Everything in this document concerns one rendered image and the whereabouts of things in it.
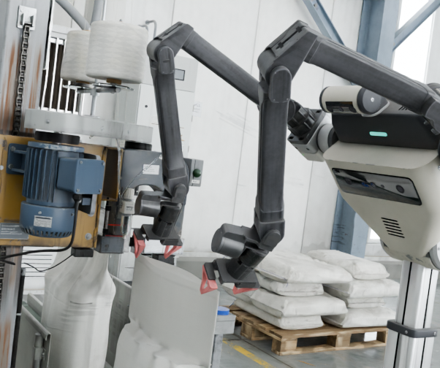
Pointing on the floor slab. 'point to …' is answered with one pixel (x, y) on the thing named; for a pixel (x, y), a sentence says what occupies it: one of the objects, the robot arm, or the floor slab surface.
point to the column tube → (9, 16)
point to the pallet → (253, 331)
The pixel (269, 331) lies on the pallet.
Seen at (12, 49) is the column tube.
